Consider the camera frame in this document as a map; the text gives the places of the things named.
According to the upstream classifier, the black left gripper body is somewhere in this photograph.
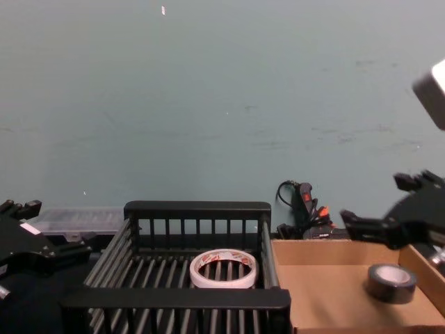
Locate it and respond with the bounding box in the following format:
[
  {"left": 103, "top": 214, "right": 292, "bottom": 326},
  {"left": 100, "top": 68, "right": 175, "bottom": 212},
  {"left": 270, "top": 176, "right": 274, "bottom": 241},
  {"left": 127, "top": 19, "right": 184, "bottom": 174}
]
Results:
[{"left": 0, "top": 217, "right": 56, "bottom": 279}]

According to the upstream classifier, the shallow brown cardboard tray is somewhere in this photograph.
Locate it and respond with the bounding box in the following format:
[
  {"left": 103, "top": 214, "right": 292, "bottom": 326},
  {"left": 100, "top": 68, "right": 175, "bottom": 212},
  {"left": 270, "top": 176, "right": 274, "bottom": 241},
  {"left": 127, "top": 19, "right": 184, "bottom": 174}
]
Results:
[{"left": 270, "top": 238, "right": 445, "bottom": 334}]

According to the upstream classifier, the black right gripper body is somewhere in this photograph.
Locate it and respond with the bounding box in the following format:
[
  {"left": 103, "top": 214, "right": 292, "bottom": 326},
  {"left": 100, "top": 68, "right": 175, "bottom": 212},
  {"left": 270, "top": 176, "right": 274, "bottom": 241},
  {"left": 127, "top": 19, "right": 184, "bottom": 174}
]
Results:
[{"left": 384, "top": 189, "right": 445, "bottom": 250}]

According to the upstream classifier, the black corded tool red switch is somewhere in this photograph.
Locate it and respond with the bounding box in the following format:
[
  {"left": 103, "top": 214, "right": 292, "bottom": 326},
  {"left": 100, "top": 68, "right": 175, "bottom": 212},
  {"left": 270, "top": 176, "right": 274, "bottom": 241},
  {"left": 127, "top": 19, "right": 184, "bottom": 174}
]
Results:
[{"left": 277, "top": 180, "right": 345, "bottom": 241}]

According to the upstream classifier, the roll of white tape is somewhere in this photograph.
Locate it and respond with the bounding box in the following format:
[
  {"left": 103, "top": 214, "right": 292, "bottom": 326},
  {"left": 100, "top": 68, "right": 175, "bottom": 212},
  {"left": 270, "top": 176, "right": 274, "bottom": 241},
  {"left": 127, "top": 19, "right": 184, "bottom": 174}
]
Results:
[{"left": 189, "top": 248, "right": 259, "bottom": 289}]

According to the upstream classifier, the pale grey-green wall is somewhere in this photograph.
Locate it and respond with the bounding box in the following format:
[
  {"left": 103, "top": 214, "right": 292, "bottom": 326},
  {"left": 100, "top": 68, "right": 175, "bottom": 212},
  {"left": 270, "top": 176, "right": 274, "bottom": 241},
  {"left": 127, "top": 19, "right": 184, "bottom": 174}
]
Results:
[{"left": 0, "top": 0, "right": 445, "bottom": 241}]

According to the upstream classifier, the black rack with steel bars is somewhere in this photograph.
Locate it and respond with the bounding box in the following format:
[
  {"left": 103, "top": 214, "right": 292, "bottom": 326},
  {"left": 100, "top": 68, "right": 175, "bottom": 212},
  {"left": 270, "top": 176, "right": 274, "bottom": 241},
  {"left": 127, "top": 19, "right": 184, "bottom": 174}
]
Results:
[{"left": 58, "top": 200, "right": 292, "bottom": 334}]

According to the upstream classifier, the roll of silver tape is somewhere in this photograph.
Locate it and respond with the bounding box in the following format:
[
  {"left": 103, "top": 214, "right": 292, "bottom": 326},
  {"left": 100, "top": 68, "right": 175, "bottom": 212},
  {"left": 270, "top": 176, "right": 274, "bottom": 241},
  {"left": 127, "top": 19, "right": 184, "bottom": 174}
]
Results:
[{"left": 364, "top": 263, "right": 417, "bottom": 305}]

